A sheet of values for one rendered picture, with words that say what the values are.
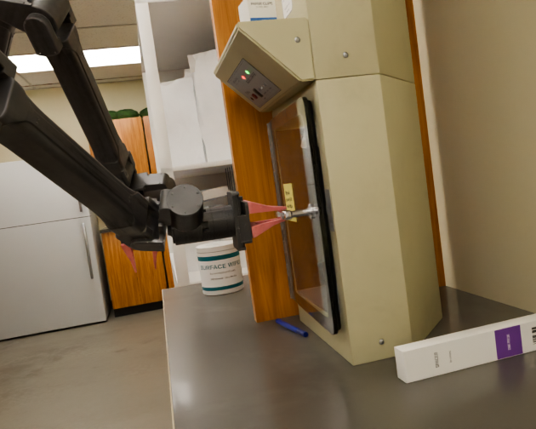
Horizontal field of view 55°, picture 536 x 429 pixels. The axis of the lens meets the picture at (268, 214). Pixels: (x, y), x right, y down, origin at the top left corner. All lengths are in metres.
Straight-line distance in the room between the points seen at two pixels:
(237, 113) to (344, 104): 0.39
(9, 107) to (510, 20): 0.89
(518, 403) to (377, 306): 0.26
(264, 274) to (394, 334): 0.40
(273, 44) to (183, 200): 0.28
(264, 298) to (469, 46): 0.72
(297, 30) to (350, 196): 0.28
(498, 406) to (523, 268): 0.48
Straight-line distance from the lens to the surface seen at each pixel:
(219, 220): 0.88
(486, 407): 0.75
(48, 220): 5.78
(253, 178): 1.18
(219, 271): 1.56
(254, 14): 0.93
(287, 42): 0.85
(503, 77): 1.16
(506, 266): 1.22
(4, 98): 0.68
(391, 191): 0.88
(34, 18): 0.95
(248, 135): 1.19
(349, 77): 0.87
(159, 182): 1.18
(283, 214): 0.87
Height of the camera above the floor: 1.26
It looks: 4 degrees down
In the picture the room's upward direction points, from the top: 8 degrees counter-clockwise
